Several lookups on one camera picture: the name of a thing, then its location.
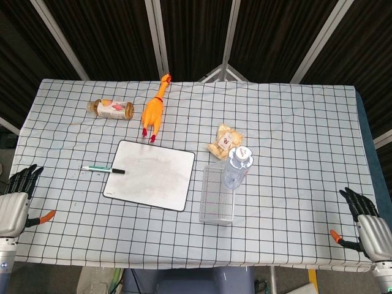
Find white triangular partition foot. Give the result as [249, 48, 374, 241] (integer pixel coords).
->
[198, 64, 248, 83]

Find orange rubber chicken toy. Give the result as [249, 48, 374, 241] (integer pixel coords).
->
[141, 72, 172, 143]

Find clear water bottle white cap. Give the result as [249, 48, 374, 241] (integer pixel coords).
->
[222, 146, 255, 190]

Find white plastic bag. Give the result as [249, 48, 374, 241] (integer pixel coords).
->
[76, 266, 124, 294]

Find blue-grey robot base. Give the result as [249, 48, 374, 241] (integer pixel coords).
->
[122, 266, 255, 294]

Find green black marker pen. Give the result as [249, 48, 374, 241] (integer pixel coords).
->
[81, 165, 126, 175]

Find metal table leg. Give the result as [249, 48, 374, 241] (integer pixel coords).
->
[269, 266, 278, 294]

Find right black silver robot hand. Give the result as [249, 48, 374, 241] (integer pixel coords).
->
[330, 187, 392, 263]

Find clear bag of snacks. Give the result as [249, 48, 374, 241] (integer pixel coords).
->
[205, 123, 246, 161]

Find white dry-erase board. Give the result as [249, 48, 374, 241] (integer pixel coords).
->
[102, 140, 196, 212]

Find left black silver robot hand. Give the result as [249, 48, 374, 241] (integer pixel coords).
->
[0, 164, 57, 238]

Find white black checkered tablecloth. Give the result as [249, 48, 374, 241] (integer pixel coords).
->
[13, 78, 380, 273]

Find blue table side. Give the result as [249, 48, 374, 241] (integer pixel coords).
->
[355, 90, 392, 221]

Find white partition frame post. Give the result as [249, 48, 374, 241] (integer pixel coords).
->
[290, 0, 356, 84]
[30, 0, 90, 81]
[145, 0, 170, 81]
[220, 0, 241, 82]

